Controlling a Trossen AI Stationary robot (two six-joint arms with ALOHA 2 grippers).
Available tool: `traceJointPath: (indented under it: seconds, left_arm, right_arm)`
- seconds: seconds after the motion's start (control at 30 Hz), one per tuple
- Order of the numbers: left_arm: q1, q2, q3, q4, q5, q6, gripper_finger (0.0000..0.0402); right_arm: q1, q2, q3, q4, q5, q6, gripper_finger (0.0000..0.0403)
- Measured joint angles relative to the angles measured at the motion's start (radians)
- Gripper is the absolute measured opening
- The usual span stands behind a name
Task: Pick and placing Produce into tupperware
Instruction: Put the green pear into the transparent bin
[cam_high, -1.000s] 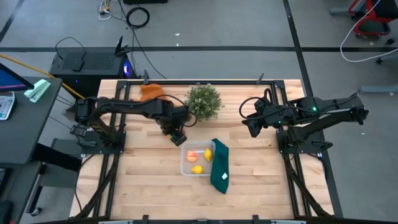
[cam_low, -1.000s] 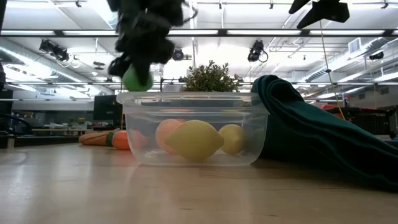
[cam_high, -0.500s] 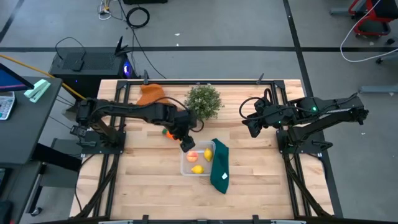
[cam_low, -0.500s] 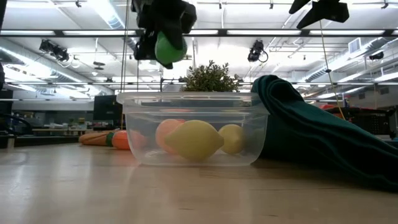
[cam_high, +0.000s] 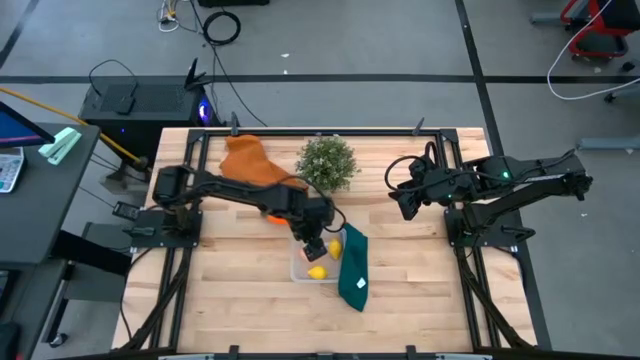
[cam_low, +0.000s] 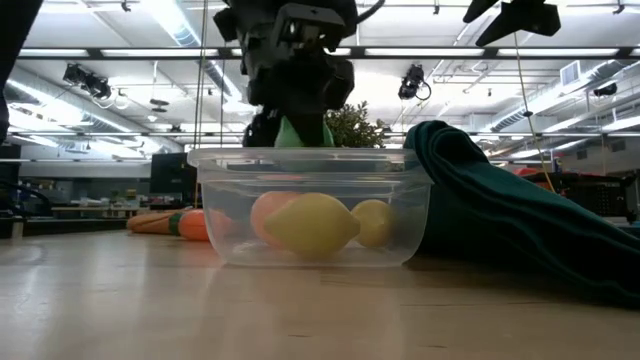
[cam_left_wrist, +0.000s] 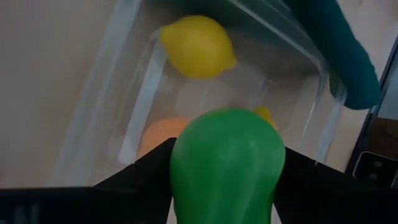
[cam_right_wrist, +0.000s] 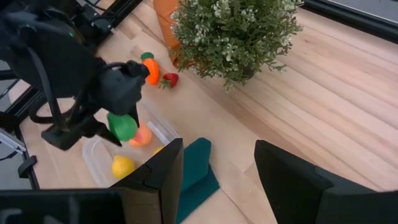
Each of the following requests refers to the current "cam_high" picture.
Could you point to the black computer tower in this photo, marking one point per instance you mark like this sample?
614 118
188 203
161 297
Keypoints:
145 130

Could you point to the small artificial green shrub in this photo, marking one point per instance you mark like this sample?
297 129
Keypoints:
327 162

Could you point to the orange cloth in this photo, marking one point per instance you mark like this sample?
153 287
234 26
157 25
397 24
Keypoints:
247 162

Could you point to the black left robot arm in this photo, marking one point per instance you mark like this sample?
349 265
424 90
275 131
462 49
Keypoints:
225 187

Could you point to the black side desk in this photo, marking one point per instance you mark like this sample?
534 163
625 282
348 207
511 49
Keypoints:
45 210

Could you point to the black frame clamp lever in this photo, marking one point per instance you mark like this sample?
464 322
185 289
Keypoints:
234 125
418 126

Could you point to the desk monitor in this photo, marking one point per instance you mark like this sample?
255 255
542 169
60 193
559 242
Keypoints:
17 131

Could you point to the orange toy vegetable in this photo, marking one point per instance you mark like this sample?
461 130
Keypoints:
276 220

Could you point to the dark green cloth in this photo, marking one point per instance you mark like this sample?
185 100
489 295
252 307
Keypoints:
352 270

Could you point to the clear plastic tupperware container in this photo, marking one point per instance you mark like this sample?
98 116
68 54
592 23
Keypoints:
300 270

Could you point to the black wifi antenna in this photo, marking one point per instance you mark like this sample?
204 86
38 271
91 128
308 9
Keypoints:
192 75

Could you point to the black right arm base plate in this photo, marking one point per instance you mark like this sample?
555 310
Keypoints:
455 240

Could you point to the black box on floor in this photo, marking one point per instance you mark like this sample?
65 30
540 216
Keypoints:
232 2

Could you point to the black frame bracket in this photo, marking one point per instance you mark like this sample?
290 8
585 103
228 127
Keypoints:
233 351
411 351

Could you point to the white calculator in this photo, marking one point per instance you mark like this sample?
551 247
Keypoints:
10 170

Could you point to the mint green stapler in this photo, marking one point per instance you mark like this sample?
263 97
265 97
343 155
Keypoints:
60 145

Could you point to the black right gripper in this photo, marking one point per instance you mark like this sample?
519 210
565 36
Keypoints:
427 187

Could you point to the yellow toy lemon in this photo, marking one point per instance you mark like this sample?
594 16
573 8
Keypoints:
335 248
318 272

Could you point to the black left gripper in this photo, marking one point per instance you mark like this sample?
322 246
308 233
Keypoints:
312 222

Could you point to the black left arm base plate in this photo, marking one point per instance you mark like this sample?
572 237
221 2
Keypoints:
150 237

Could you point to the black power adapter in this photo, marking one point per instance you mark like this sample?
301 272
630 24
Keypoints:
125 210

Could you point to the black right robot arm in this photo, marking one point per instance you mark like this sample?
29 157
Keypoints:
525 185

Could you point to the red and black cart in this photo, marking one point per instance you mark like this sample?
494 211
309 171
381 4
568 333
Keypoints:
620 15

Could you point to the small black box on computer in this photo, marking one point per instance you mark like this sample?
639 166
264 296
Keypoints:
124 102

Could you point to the grey chair leg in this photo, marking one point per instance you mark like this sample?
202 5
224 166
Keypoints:
625 91
610 144

